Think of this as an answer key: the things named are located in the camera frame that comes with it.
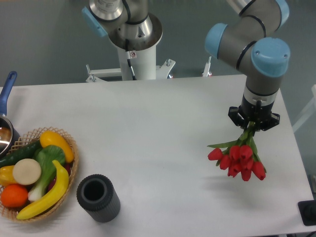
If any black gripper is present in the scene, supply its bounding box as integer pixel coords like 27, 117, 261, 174
228, 96, 280, 131

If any red tulip bouquet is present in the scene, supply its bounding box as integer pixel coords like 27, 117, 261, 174
207, 122, 266, 182

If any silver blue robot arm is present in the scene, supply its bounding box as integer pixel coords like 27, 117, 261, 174
81, 0, 290, 131

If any dark grey ribbed vase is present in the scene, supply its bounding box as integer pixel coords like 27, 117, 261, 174
76, 174, 120, 223

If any black device at edge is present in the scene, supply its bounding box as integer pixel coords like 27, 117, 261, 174
298, 200, 316, 226

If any yellow squash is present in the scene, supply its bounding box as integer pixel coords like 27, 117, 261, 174
39, 130, 75, 163

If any green bok choy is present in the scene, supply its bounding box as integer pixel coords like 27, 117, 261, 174
28, 145, 65, 202

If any woven wicker basket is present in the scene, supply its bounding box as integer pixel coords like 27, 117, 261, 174
0, 127, 79, 223

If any green cucumber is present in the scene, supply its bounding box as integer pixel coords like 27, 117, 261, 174
0, 140, 42, 168

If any yellow banana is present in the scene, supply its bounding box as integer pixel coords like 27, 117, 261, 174
16, 160, 69, 220

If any beige round radish slice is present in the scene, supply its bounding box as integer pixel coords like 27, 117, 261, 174
12, 158, 41, 185

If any orange fruit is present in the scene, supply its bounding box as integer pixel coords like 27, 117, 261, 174
0, 184, 28, 208

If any yellow bell pepper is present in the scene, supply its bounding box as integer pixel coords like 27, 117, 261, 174
0, 165, 17, 187

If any white frame at right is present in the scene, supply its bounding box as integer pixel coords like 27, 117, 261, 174
292, 84, 316, 133

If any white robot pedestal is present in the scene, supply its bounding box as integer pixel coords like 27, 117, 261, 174
85, 12, 213, 83

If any black cable on pedestal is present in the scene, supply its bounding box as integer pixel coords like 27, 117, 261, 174
124, 39, 137, 81

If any blue handled saucepan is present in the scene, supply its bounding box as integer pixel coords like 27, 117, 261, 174
0, 71, 20, 158

